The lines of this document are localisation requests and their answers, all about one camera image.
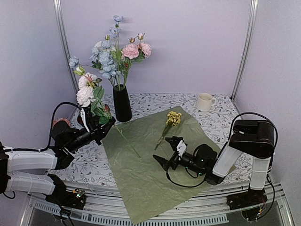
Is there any pink patterned ball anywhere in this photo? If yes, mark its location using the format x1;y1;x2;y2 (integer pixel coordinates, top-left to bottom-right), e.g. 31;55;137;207
53;117;71;126

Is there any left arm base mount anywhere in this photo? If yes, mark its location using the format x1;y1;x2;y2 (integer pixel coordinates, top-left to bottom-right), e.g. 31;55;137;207
45;174;87;210

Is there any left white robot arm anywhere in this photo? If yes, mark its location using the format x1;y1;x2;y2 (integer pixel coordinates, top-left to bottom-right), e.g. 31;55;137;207
0;118;116;204

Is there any left aluminium frame post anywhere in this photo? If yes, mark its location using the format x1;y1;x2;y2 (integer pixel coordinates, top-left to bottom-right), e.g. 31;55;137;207
53;0;79;95

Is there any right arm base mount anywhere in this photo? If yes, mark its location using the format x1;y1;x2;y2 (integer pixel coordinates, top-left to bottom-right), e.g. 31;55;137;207
227;188;268;221

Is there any light blue hydrangea stem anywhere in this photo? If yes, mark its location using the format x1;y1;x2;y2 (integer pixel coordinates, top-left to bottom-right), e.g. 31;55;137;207
69;51;117;87

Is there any aluminium front rail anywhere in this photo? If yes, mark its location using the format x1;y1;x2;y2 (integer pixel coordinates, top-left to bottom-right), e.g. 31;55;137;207
19;182;295;226

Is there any aluminium frame post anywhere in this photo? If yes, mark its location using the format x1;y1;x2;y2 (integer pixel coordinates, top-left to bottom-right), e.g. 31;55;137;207
53;0;79;95
230;0;259;102

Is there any green and peach wrapping paper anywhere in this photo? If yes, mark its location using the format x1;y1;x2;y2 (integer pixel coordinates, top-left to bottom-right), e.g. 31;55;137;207
102;110;210;224

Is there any pink rose stem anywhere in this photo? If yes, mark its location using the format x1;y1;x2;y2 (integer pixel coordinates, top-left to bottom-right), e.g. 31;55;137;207
128;37;136;44

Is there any white rose stem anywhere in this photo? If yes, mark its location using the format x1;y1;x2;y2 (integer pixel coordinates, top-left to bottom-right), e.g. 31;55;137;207
92;34;116;55

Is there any right aluminium frame post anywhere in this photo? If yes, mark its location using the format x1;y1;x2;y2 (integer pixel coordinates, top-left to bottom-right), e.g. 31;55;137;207
230;0;259;102

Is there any pale pink peony stem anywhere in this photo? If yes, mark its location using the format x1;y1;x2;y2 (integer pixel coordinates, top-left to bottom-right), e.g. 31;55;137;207
72;65;142;158

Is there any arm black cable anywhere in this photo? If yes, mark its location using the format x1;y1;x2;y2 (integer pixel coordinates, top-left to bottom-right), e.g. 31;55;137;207
4;101;82;153
166;112;278;188

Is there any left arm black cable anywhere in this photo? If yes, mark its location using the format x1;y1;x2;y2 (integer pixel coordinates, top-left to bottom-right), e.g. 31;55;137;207
4;101;82;153

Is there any floral patterned tablecloth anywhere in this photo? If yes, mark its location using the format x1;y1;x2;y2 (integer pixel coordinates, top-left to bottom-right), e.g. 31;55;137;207
50;94;238;186

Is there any deep pink peony stem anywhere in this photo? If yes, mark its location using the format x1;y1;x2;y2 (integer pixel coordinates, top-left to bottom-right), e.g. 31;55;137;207
121;32;152;85

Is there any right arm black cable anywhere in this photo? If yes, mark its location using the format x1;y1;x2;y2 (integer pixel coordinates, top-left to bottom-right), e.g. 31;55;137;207
166;112;278;188

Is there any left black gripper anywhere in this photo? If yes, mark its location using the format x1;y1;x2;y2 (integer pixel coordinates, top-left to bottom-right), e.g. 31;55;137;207
66;117;116;153

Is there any black cylindrical vase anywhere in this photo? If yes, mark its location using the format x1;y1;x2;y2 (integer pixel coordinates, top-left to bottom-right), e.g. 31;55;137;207
113;84;132;122

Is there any small blue flower stem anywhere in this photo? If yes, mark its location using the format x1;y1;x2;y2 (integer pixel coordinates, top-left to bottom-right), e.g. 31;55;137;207
109;15;124;91

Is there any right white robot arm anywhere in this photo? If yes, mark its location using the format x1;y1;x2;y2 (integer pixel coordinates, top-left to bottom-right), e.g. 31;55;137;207
153;120;277;205

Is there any cream ceramic mug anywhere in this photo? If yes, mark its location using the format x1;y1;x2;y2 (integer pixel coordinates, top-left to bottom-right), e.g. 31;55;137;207
196;93;217;112

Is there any yellow daisy sprig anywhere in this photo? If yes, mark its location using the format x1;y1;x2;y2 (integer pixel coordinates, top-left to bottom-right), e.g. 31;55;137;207
154;111;182;150

